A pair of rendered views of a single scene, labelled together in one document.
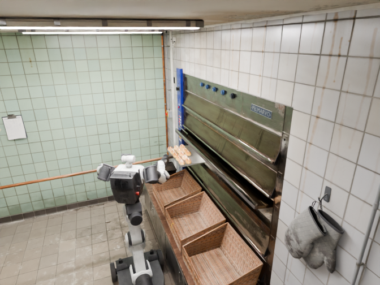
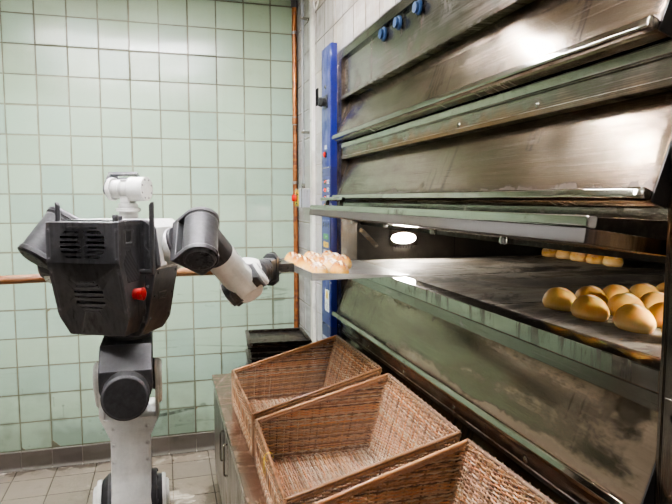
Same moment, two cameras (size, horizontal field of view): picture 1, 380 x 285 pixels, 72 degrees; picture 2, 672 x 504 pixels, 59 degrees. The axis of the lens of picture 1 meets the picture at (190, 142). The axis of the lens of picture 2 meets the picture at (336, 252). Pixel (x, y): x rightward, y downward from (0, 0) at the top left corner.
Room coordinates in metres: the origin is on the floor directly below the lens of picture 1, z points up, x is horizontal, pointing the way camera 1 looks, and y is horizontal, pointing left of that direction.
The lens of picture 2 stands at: (0.58, -0.13, 1.45)
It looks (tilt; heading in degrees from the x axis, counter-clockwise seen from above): 5 degrees down; 4
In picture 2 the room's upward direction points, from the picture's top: straight up
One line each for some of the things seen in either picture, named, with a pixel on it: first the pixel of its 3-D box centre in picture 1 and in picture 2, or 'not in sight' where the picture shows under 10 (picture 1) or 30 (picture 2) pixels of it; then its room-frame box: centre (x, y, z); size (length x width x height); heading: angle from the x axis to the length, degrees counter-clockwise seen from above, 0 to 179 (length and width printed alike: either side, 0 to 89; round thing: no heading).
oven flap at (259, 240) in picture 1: (216, 188); (426, 341); (2.40, -0.27, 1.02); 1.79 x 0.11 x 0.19; 20
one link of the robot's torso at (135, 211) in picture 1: (133, 209); (127, 371); (2.07, 0.54, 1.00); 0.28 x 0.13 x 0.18; 21
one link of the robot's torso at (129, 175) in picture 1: (128, 182); (117, 269); (2.10, 0.57, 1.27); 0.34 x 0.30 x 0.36; 83
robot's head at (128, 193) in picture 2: (129, 160); (129, 193); (2.16, 0.55, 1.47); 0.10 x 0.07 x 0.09; 83
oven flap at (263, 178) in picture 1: (217, 142); (428, 170); (2.40, -0.27, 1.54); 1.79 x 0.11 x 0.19; 20
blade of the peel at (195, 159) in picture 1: (186, 154); (338, 265); (2.90, 0.04, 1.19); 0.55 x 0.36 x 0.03; 22
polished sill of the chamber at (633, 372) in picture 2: (218, 176); (434, 295); (2.41, -0.29, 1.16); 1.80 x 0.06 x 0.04; 20
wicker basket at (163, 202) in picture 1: (175, 190); (300, 387); (2.85, 0.19, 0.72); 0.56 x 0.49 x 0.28; 21
